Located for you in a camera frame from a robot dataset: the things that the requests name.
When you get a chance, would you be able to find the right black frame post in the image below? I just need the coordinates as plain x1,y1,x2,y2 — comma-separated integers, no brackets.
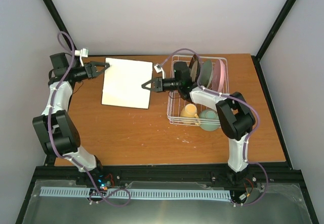
255,0,309,60

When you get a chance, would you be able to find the white wire dish rack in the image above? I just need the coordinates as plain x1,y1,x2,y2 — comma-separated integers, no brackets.
167,54,229,126

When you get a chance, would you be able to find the light blue cable duct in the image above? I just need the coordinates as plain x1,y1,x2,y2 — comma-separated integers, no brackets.
39,186,231,202

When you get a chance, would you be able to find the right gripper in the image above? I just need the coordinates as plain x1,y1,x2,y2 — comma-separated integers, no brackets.
142,77,181,93

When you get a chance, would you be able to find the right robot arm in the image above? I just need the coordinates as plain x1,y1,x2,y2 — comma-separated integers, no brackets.
141,61,256,185

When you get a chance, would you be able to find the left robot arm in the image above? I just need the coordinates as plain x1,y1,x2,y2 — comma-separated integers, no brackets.
32,53,110,185

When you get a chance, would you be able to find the teal flower plate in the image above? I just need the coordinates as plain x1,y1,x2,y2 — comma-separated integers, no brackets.
199,60,213,88

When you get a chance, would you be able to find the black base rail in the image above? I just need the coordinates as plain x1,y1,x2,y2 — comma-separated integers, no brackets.
32,163,306,190

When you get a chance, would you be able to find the green ceramic bowl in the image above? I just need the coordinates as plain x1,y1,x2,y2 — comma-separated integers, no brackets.
198,109,220,131

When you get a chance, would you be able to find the left black frame post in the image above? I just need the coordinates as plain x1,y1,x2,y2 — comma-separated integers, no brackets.
42,0,76,56

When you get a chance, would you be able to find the black round plate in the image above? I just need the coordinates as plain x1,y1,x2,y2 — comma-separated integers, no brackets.
189,55,200,83

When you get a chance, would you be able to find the white square plate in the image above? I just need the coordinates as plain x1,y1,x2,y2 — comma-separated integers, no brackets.
101,58,153,109

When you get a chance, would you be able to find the pink round plate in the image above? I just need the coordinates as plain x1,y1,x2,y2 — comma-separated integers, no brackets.
211,59,225,92

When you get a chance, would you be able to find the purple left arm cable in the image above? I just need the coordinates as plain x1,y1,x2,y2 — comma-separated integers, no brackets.
47,31,132,207

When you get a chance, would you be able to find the yellow ceramic mug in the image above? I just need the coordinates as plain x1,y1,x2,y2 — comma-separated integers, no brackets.
180,104,199,119

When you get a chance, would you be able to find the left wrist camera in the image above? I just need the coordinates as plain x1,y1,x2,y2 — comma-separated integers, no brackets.
74,48,89,67

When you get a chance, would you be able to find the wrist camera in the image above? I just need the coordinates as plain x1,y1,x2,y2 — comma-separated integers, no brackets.
153,64,166,79
74,48,89,67

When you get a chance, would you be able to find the black frame post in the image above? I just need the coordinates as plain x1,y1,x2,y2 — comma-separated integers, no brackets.
42,0,76,56
255,0,309,60

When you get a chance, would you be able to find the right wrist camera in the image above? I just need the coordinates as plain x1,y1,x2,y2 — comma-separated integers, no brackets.
153,64,166,79

